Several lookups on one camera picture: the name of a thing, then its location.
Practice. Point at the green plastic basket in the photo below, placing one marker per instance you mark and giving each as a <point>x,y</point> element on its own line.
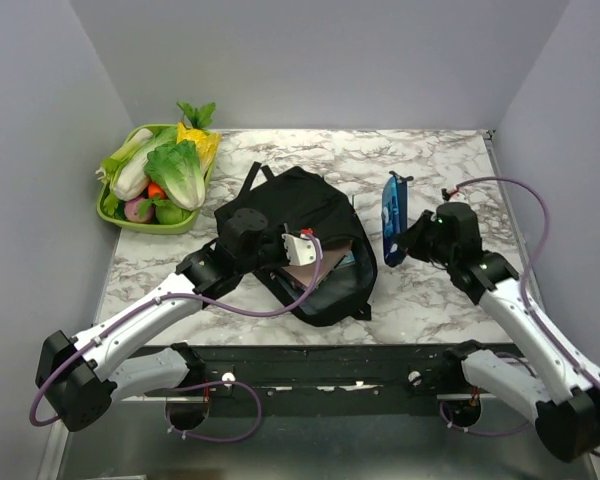
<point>111,210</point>

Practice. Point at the blue patterned pencil case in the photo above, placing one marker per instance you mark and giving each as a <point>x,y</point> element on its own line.
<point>394,216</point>

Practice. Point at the shiny blue hologram notebook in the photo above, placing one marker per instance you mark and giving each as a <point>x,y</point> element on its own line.
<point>347,260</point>

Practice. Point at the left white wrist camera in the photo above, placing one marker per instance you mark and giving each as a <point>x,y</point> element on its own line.
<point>301,248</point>

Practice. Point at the green lettuce toy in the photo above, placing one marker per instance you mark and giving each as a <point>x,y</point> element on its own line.
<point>175,167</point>

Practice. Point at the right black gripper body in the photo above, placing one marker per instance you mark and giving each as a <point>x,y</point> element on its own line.
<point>424,243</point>

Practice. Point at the black student backpack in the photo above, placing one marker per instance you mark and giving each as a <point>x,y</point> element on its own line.
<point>319,294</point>

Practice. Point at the green round vegetable toy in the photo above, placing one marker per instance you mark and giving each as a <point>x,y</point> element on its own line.
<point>168,213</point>

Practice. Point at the orange carrot toy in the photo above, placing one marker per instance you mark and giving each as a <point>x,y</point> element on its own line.
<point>155,191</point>

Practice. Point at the white bok choy toy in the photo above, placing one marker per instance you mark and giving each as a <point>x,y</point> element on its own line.
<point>123,171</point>

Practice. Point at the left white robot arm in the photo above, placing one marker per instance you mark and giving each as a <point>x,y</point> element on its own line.
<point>80,376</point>

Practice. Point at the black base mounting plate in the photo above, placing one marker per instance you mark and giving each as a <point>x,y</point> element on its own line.
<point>321,381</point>

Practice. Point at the pink radish toy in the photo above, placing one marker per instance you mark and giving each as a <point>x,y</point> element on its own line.
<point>139,210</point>

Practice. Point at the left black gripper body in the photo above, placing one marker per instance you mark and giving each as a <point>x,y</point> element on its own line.
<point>272,254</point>

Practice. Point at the yellow leafy vegetable toy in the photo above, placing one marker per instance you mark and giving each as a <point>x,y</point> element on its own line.
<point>207,144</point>

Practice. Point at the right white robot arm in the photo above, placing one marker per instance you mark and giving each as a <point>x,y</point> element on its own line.
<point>562,398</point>

